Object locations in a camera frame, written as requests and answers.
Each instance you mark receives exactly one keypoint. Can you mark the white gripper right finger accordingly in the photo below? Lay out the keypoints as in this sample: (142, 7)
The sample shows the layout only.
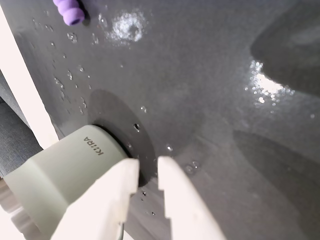
(185, 207)

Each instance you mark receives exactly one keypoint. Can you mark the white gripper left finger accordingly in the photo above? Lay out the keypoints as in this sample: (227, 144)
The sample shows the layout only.
(100, 200)

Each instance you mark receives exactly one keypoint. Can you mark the purple ribbed pen grip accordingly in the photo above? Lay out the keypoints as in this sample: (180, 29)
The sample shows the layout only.
(71, 12)

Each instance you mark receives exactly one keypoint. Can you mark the pale green cup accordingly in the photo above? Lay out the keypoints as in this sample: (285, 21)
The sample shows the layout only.
(62, 170)

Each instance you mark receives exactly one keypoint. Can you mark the grey fabric furniture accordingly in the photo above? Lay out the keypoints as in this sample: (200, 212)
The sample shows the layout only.
(12, 140)

